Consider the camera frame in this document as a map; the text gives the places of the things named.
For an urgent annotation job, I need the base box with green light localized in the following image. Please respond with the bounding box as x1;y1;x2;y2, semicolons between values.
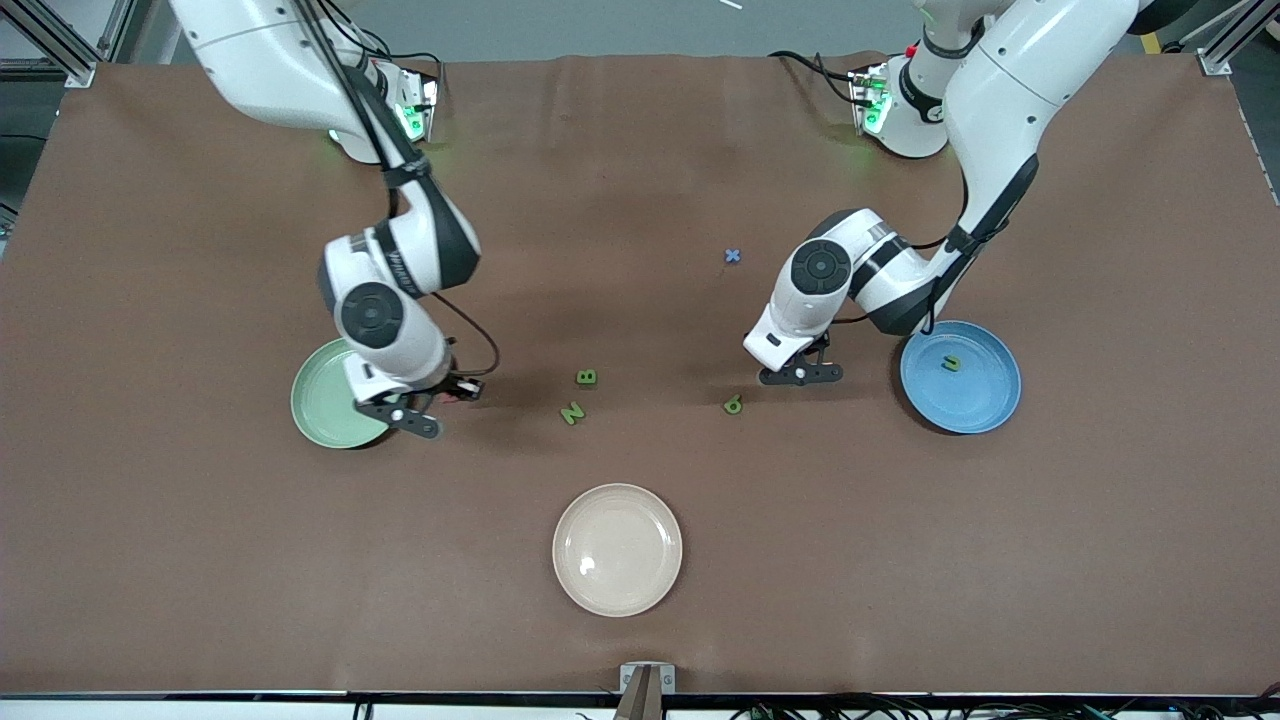
850;62;893;136
393;68;441;146

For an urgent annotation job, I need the aluminium frame profile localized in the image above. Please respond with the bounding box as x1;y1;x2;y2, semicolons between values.
0;0;101;89
1178;0;1280;77
97;0;166;63

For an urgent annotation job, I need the black base cable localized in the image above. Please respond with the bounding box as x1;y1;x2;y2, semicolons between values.
768;50;861;106
360;30;443;91

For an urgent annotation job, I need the brown table mat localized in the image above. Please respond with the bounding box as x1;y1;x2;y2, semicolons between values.
0;52;1280;698

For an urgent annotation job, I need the grey metal bracket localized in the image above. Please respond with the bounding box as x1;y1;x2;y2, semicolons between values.
619;662;677;720

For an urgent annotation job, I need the cream plate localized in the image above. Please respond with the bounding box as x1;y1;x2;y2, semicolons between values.
552;483;684;618

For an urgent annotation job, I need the green plate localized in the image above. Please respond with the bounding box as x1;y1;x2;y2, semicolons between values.
290;337;393;450

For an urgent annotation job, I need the blue plate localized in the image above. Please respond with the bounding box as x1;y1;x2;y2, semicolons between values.
899;320;1023;436

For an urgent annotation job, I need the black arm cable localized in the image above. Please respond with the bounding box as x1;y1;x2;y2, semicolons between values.
825;165;976;336
295;0;501;379

